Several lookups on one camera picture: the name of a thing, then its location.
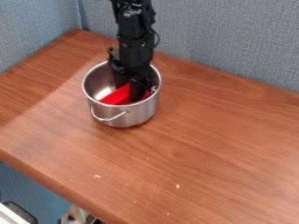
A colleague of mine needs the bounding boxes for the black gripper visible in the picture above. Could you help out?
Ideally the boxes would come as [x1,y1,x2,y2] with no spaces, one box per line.
[107,36,155,102]

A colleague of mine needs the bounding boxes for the red plastic block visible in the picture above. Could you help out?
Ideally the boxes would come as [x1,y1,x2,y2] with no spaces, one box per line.
[98,83,151,105]

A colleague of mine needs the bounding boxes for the metal pot with handle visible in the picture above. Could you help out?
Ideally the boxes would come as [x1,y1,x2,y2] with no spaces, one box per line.
[82,61,163,128]

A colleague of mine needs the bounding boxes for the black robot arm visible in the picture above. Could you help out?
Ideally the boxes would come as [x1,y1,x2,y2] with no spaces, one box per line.
[107,0,160,102]

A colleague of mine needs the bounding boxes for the white object under table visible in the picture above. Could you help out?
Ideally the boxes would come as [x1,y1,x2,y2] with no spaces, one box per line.
[58,205,104,224]

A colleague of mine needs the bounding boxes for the black and silver equipment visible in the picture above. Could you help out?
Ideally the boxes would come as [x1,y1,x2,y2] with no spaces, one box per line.
[0,201,39,224]

